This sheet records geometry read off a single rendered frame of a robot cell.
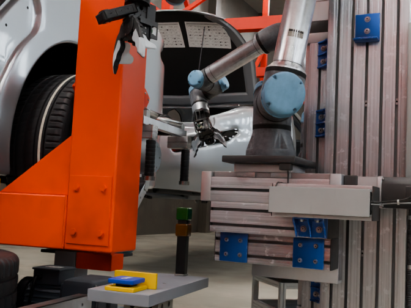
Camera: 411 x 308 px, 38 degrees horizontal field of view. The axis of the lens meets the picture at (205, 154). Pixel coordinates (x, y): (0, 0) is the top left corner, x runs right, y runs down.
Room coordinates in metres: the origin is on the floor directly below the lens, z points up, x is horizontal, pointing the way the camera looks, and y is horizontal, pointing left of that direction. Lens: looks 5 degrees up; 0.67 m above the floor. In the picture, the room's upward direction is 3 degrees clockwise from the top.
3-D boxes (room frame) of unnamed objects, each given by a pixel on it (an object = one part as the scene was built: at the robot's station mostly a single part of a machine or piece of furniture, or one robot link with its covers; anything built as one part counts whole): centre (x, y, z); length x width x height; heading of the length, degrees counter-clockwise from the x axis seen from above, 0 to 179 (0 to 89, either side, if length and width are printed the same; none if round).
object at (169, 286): (1.67, 0.12, 0.44); 0.43 x 0.17 x 0.03; 160
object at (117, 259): (2.38, 0.40, 0.48); 0.16 x 0.12 x 0.17; 70
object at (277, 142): (1.77, -0.20, 0.87); 0.15 x 0.15 x 0.10
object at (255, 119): (1.77, -0.20, 0.98); 0.13 x 0.12 x 0.14; 3
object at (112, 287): (1.51, 0.18, 0.45); 0.08 x 0.08 x 0.01; 70
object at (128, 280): (1.51, 0.18, 0.47); 0.07 x 0.07 x 0.02; 70
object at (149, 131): (2.14, 0.23, 0.93); 0.09 x 0.05 x 0.05; 70
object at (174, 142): (2.46, 0.11, 0.93); 0.09 x 0.05 x 0.05; 70
